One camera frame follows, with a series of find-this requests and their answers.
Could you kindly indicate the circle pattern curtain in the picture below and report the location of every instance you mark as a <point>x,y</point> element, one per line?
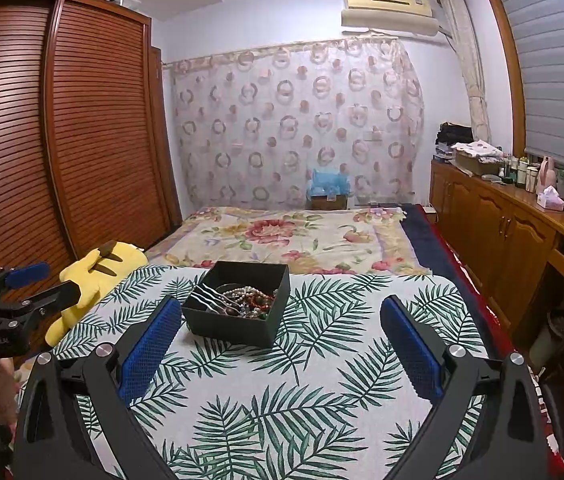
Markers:
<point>272,125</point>

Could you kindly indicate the pink tissue box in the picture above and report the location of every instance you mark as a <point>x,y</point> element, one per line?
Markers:
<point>551,199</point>

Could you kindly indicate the wooden window frame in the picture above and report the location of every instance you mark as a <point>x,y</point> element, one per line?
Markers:
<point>504,60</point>

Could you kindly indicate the silver hair fork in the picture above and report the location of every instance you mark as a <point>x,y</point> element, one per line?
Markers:
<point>209,297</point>

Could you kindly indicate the grey window blind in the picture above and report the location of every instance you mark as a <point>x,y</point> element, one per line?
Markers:
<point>557,70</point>

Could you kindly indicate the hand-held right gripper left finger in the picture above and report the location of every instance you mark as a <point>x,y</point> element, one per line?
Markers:
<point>149,355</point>

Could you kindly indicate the green gem brooch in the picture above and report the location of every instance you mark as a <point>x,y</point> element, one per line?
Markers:
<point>263,315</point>

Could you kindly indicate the brown slatted wardrobe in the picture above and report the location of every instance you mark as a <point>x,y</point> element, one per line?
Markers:
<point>87,135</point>

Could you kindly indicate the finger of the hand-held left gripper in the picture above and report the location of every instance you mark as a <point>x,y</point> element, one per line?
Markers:
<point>24,272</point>
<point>47,300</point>

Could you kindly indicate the group of bottles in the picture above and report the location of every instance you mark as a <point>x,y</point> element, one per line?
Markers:
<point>522,175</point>

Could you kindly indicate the blue bag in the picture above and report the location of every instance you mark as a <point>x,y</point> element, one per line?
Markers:
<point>328,180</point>

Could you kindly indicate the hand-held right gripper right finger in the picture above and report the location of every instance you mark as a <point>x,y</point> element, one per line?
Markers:
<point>412,355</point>

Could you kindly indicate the wooden cabinet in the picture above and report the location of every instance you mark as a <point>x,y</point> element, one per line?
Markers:
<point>487,230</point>

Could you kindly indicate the white air conditioner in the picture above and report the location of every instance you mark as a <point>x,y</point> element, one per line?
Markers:
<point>387,7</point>

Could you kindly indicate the pile of black clothes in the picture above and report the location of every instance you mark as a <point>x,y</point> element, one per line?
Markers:
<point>454,137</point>

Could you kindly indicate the red cloth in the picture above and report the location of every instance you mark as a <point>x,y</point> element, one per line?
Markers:
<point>487,310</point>

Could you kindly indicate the leaf print cloth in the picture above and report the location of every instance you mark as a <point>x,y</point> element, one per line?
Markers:
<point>272,385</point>

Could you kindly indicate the black square box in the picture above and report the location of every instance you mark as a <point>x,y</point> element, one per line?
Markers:
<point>232,330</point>

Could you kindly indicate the person's left hand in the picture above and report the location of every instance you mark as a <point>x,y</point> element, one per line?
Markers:
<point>2,395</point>

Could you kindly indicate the cream side curtain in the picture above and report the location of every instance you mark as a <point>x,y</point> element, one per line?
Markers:
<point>469,70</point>

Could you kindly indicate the yellow plush toy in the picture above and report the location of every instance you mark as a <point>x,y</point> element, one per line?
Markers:
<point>92,275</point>

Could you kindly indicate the floral blanket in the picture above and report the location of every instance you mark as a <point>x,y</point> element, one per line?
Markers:
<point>287,240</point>

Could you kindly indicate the dark blue blanket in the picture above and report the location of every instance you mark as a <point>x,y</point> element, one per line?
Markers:
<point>424,245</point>

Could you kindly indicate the small cardboard box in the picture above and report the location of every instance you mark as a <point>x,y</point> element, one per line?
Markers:
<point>329,201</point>

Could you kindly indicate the pink plush rabbit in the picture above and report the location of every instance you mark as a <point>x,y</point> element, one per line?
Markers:
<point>546,172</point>

